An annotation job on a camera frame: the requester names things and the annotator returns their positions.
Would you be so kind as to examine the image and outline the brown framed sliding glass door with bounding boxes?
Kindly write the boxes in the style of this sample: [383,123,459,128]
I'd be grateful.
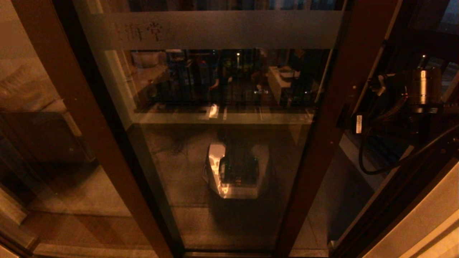
[72,0,400,258]

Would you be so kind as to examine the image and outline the short grey stone window sill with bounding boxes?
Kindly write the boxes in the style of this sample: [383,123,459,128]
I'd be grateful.
[339,133,395,178]

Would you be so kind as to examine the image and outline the dark brown door jamb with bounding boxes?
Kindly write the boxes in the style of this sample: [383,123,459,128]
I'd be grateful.
[328,143,459,258]

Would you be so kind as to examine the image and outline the long black metal balcony railing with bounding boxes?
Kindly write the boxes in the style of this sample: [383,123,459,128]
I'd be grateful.
[131,49,328,108]

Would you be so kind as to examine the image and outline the brown framed fixed glass panel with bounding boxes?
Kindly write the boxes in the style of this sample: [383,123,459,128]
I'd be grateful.
[0,0,183,258]

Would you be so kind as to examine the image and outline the grey front-loading washing machine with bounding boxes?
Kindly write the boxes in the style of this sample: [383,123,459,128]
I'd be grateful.
[0,111,95,196]

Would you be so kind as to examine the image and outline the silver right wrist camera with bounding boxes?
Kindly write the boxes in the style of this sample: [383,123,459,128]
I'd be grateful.
[369,73,390,96]

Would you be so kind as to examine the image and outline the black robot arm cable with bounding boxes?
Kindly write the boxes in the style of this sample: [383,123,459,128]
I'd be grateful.
[358,124,459,176]

